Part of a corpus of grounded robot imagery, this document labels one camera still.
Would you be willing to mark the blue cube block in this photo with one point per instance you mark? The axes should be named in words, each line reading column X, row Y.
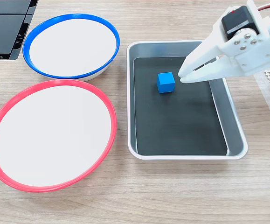
column 165, row 82

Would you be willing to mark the white perforated mat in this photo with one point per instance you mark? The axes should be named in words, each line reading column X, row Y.
column 268, row 93

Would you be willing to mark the red-rimmed white dish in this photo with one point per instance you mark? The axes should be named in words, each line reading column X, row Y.
column 53, row 137

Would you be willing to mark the silver metal tray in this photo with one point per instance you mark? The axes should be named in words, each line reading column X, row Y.
column 232, row 130

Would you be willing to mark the black flat device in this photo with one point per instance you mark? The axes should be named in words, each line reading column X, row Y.
column 4, row 30

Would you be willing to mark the blue-rimmed white dish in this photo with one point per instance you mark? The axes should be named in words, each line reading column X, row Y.
column 71, row 46

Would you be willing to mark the black tray liner mat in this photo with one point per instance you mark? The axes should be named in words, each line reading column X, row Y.
column 179, row 126

